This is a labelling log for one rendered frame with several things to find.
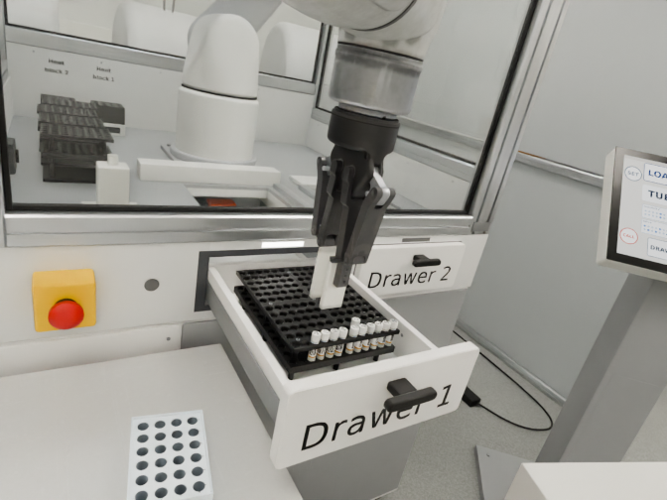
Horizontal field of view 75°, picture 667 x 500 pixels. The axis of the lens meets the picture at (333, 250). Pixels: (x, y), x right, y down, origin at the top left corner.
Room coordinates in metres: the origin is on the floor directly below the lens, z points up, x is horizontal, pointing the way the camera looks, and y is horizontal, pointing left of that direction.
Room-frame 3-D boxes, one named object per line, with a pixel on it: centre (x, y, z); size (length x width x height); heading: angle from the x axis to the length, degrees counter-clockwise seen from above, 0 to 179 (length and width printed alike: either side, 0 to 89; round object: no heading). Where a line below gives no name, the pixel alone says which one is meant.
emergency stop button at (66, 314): (0.47, 0.32, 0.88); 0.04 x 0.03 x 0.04; 125
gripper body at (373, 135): (0.49, 0.00, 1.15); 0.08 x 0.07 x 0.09; 35
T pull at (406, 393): (0.42, -0.12, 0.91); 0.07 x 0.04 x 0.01; 125
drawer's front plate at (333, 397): (0.44, -0.10, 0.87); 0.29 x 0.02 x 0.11; 125
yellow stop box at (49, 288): (0.50, 0.34, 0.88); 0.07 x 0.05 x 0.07; 125
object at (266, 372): (0.61, 0.02, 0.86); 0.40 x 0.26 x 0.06; 35
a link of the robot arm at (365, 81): (0.49, 0.00, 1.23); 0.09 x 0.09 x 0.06
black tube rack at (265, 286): (0.61, 0.01, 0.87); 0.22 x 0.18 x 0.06; 35
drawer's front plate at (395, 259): (0.89, -0.17, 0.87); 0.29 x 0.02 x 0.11; 125
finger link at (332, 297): (0.48, -0.01, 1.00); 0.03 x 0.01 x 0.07; 125
